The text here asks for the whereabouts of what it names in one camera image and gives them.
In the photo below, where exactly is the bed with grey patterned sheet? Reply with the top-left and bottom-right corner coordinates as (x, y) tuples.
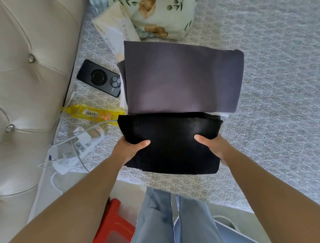
(52, 0), (320, 213)

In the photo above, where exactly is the person's right forearm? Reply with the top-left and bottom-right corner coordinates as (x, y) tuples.
(220, 150), (320, 243)

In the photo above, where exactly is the grey printed t-shirt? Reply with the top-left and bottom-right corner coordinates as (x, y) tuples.
(117, 40), (245, 115)

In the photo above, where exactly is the red object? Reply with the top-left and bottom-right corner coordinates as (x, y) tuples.
(92, 198), (137, 243)

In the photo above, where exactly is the white packet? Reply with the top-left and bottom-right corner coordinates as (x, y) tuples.
(91, 2), (142, 63)

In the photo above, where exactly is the yellow packet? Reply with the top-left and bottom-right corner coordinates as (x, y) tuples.
(61, 103), (127, 127)

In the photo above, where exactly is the person's right hand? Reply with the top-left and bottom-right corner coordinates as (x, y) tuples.
(193, 133), (235, 164)

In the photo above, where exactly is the black phone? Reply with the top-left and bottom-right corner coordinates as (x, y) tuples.
(76, 59), (123, 98)

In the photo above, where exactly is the white printed t-shirt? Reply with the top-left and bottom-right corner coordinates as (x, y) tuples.
(118, 95), (232, 119)

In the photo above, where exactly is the person's left hand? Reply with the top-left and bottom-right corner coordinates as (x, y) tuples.
(110, 136), (151, 167)

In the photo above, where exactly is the white power strip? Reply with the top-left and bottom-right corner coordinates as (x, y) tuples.
(48, 121), (109, 175)

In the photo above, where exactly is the person's left forearm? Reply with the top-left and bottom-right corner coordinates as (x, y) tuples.
(10, 154), (125, 243)

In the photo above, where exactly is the beige tufted headboard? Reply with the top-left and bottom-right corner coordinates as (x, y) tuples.
(0, 0), (90, 243)

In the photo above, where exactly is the floral pillow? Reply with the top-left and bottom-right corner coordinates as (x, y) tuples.
(115, 0), (197, 41)

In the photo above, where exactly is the grey-blue stool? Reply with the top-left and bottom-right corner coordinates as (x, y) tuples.
(212, 220), (258, 243)

